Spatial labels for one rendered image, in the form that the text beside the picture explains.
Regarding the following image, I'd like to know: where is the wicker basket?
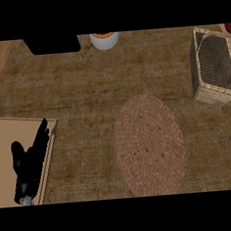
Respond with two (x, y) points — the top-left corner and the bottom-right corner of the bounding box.
(187, 24), (231, 108)

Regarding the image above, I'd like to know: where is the white jar with orange lid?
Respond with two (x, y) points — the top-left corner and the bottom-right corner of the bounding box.
(88, 31), (122, 52)

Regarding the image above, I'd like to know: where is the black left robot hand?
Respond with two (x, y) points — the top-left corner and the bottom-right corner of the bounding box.
(7, 116), (57, 206)

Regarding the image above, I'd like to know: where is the tan wooden cutting board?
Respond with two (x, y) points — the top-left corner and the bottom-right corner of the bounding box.
(0, 112), (65, 209)

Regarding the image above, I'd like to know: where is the brown woven oval placemat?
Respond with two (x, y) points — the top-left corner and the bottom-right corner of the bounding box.
(111, 91), (190, 200)

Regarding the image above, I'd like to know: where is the black appliance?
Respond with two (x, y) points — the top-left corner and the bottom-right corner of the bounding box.
(23, 35), (83, 57)

